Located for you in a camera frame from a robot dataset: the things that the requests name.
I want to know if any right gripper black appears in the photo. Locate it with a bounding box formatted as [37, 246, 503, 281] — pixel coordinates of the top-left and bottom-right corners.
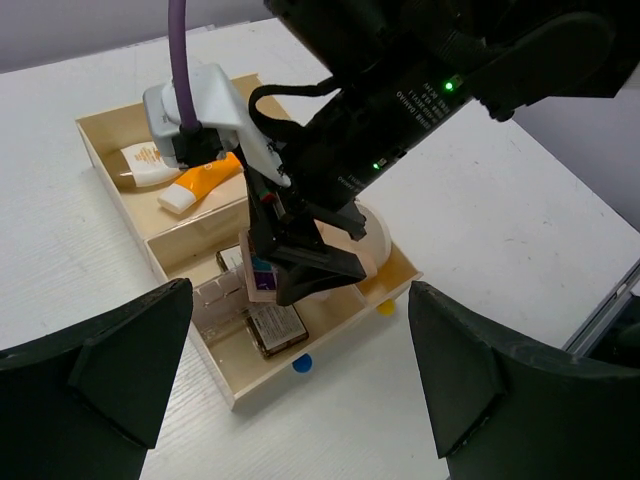
[247, 89, 450, 306]

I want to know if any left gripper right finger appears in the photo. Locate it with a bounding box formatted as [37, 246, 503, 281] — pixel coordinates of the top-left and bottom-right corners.
[408, 281, 639, 479]

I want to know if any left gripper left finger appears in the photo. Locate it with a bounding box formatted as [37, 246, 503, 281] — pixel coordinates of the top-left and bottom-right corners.
[1, 278, 193, 479]

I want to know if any colourful eyeshadow palette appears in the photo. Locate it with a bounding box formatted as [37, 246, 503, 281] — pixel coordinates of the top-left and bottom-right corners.
[239, 229, 277, 303]

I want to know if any nude eyeshadow palette clear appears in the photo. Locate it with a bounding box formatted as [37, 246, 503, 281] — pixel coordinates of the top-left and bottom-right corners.
[192, 268, 249, 344]

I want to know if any round white powder puff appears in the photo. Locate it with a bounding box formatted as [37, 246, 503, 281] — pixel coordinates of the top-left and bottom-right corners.
[316, 201, 392, 280]

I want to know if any orange sunscreen tube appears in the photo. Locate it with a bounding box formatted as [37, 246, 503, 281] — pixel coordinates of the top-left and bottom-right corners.
[158, 153, 242, 214]

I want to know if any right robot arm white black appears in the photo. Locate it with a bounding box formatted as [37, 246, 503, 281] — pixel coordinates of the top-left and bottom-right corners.
[245, 1, 639, 306]

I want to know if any cream organizer tray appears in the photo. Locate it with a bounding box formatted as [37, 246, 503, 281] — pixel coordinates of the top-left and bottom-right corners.
[76, 103, 422, 408]

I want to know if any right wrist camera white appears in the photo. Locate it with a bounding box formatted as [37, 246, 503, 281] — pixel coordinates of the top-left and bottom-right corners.
[143, 63, 291, 187]

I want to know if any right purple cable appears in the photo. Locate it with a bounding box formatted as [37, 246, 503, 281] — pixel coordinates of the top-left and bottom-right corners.
[167, 0, 201, 131]

